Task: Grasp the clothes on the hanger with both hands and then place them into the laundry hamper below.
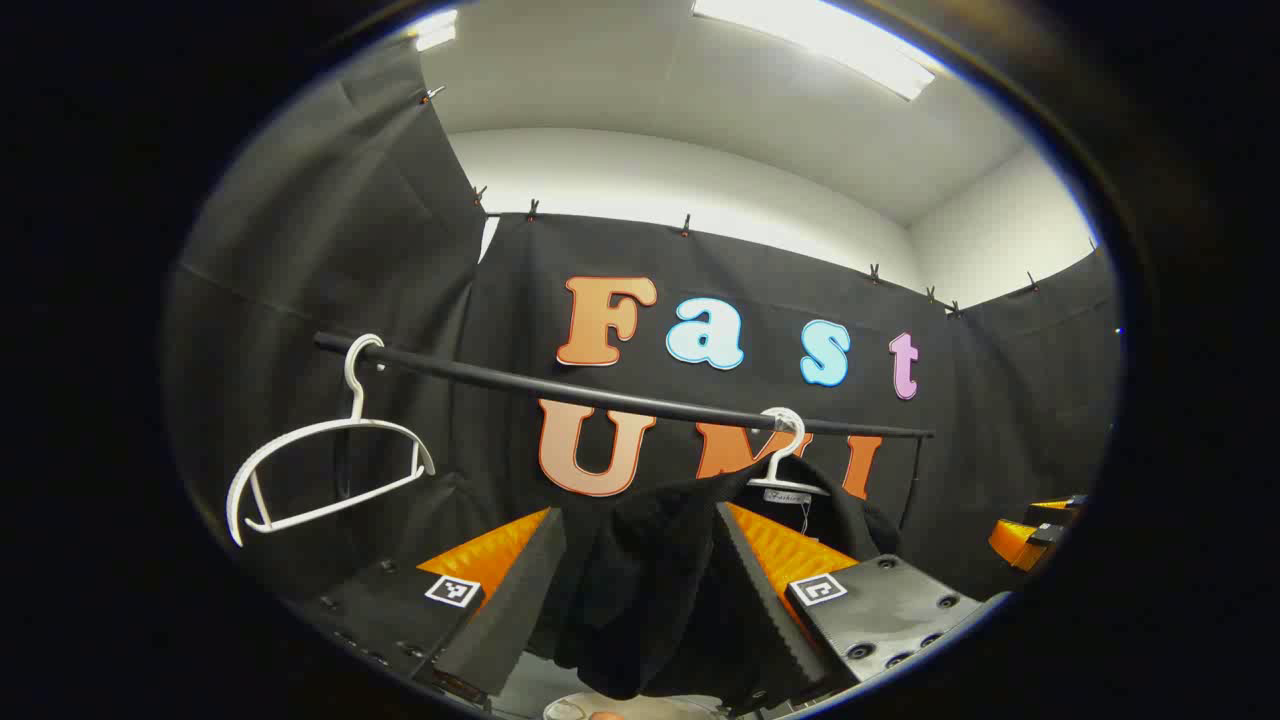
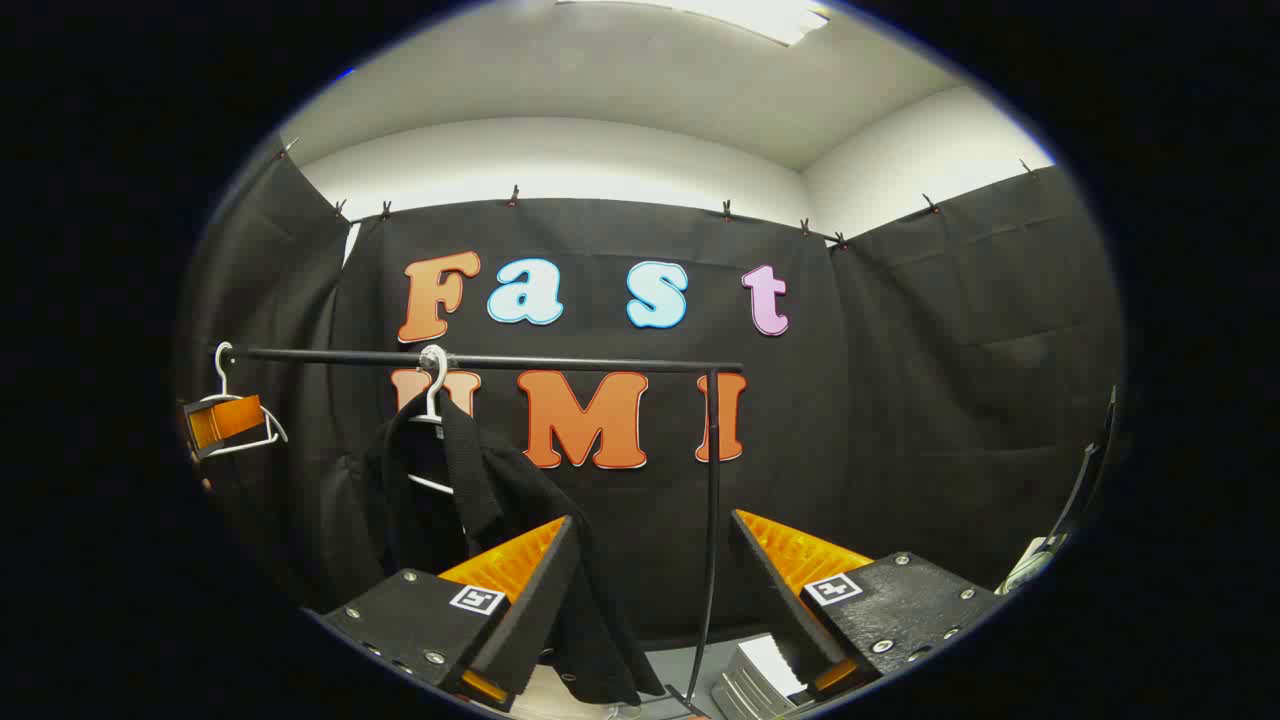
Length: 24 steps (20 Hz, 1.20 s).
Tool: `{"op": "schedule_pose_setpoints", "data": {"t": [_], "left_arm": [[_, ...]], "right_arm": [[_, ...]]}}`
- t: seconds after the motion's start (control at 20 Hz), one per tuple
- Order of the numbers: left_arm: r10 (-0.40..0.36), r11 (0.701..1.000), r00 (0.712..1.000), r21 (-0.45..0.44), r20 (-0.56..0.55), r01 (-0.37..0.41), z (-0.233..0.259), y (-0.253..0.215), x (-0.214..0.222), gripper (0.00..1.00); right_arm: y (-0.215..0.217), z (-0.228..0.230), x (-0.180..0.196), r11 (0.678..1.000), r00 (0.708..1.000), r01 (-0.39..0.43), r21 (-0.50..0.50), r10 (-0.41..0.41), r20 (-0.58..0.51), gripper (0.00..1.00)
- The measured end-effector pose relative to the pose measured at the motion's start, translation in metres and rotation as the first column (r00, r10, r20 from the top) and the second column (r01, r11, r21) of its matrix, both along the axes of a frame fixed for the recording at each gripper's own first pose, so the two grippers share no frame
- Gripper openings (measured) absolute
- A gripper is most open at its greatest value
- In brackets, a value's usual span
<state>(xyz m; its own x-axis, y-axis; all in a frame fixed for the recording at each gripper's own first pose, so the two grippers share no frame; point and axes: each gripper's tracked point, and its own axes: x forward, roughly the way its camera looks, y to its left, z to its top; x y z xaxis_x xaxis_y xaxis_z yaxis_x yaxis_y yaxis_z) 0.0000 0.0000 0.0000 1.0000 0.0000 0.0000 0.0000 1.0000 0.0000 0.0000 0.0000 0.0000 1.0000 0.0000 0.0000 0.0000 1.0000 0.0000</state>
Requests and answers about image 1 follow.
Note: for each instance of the black knit sweater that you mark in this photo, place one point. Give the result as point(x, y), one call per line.
point(640, 590)

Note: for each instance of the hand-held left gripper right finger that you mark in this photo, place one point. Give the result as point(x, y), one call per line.
point(765, 610)

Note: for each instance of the row of small cloth clips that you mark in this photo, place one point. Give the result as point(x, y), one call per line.
point(686, 226)

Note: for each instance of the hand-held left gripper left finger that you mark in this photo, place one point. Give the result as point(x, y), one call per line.
point(515, 590)

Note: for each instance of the black backdrop cloth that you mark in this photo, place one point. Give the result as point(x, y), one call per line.
point(400, 290)

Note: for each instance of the white laundry hamper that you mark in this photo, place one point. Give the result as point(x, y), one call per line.
point(568, 709)

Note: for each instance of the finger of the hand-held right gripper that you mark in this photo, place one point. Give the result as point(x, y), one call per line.
point(1015, 540)

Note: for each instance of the small ceiling light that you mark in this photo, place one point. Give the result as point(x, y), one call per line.
point(435, 30)

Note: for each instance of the white plastic hanger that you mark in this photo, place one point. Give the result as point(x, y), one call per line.
point(783, 462)
point(356, 400)

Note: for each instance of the black clothes rail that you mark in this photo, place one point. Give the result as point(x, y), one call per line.
point(560, 389)

